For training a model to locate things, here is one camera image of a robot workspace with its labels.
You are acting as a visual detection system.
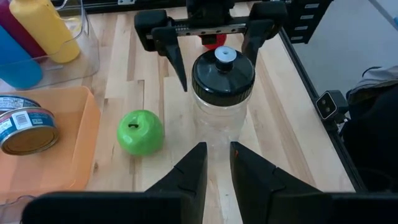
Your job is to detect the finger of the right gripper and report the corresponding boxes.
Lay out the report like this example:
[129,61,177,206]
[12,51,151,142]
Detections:
[241,1,289,66]
[134,9,188,92]

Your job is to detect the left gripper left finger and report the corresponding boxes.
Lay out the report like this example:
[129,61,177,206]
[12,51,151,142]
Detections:
[21,141,208,224]

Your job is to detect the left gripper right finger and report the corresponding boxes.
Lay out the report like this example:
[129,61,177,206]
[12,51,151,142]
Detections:
[229,141,398,224]

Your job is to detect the black round knob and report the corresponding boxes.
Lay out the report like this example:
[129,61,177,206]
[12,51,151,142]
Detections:
[191,45,256,162]

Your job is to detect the yellow plastic bottle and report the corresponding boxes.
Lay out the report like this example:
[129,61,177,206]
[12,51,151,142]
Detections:
[9,0,81,64]

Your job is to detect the purple plastic bottle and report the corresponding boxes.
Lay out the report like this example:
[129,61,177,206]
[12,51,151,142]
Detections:
[0,0,47,60]

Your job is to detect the blue plastic bottle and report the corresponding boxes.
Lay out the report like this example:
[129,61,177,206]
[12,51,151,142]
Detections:
[0,24,44,90]

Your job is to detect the tin can blue label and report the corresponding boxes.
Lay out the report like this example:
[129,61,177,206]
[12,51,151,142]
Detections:
[0,107,60,156]
[0,95,41,113]

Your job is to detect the green apple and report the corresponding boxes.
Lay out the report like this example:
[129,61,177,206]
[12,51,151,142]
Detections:
[116,109,165,157]

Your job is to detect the orange plastic bin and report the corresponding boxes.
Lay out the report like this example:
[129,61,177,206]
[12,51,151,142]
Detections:
[0,85,102,203]

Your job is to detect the black chair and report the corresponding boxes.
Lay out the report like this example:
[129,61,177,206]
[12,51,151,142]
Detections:
[340,83,398,195]

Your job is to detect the grey bag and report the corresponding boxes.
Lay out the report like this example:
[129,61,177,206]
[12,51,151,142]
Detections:
[346,64,398,106]

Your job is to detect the small black camera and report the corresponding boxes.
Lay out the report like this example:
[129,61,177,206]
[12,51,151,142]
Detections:
[315,90,349,124]

